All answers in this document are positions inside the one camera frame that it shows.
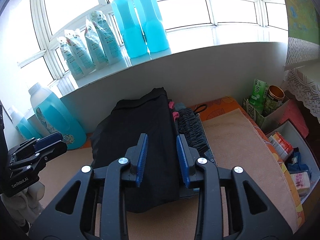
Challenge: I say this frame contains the black pants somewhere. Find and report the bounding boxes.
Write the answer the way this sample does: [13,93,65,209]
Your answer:
[89,87,181,214]

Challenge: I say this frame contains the left white gloved hand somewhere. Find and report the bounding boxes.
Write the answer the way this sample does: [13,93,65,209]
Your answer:
[1,181,45,227]

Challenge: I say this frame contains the blue detergent jug left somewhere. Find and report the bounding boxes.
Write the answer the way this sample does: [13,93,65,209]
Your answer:
[9,108,42,140]

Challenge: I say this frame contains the blue detergent jug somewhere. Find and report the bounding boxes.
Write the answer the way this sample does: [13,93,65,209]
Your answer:
[29,83,87,150]
[9,108,42,140]

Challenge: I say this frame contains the blue detergent jug right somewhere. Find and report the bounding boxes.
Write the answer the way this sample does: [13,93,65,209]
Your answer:
[29,83,87,150]

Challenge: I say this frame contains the pink white small box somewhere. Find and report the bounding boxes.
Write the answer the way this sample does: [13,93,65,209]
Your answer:
[290,171,311,196]

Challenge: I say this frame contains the white storage box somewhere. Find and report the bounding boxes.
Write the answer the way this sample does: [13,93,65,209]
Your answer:
[266,120,319,204]

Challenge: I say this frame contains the orange snack packet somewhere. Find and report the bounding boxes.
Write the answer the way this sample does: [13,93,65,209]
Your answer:
[268,132,293,161]

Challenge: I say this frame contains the pink beige towel mat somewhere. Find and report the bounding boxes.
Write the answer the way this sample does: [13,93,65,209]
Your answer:
[40,109,298,239]

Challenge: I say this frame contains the detergent refill pouch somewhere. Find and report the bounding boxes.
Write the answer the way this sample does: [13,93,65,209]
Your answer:
[64,29,95,75]
[84,18,108,70]
[90,10,123,64]
[56,36,84,80]

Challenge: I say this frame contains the grey folded pants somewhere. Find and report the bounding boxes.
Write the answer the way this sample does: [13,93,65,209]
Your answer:
[172,103,216,198]

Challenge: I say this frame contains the orange floral bedsheet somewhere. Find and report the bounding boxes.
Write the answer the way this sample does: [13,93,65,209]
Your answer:
[91,97,305,232]

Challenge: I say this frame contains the green tin can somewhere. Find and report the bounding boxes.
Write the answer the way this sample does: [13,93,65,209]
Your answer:
[262,85,285,116]

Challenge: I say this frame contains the green tea carton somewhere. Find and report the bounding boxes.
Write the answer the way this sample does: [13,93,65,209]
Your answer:
[249,79,268,106]

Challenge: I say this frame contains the lace tablecloth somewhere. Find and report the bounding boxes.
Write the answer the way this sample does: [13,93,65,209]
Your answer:
[283,67,319,121]

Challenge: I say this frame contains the blue bottle on windowsill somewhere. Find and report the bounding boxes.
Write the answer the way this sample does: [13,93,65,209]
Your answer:
[111,0,148,58]

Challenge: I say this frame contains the landscape wall painting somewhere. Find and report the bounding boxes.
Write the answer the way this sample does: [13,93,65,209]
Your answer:
[285,0,319,44]

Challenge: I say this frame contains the white window frame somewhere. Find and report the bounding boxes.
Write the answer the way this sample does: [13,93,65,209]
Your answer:
[8,0,288,84]

